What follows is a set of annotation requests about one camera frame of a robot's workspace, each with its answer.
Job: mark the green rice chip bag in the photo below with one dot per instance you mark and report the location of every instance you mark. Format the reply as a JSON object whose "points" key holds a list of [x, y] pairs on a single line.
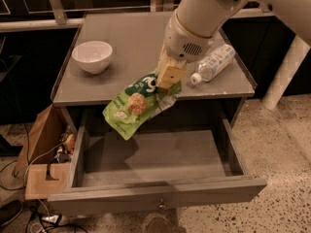
{"points": [[137, 103]]}

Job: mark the clear plastic water bottle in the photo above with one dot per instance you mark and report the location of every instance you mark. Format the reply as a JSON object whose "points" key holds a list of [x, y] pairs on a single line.
{"points": [[212, 64]]}

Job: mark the open grey top drawer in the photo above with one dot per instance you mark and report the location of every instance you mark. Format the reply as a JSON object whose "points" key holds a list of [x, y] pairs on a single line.
{"points": [[184, 158]]}

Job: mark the metal railing frame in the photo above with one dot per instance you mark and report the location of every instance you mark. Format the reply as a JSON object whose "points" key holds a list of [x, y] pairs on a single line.
{"points": [[64, 13]]}

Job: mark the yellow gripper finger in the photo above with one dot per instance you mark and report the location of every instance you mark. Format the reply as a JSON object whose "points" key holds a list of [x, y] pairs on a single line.
{"points": [[161, 59], [170, 72]]}

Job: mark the metal drawer knob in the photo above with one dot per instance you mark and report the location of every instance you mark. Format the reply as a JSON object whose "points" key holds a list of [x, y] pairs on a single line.
{"points": [[162, 206]]}

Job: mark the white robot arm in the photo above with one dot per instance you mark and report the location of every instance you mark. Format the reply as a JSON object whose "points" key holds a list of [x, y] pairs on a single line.
{"points": [[192, 28]]}

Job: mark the white ceramic bowl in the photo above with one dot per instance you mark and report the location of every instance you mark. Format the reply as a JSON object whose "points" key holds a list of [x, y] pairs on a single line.
{"points": [[94, 57]]}

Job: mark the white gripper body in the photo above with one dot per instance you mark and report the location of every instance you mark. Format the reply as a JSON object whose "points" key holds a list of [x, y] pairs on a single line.
{"points": [[182, 42]]}

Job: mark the wooden side box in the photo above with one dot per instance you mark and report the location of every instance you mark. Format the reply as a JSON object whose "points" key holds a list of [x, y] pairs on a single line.
{"points": [[44, 160]]}

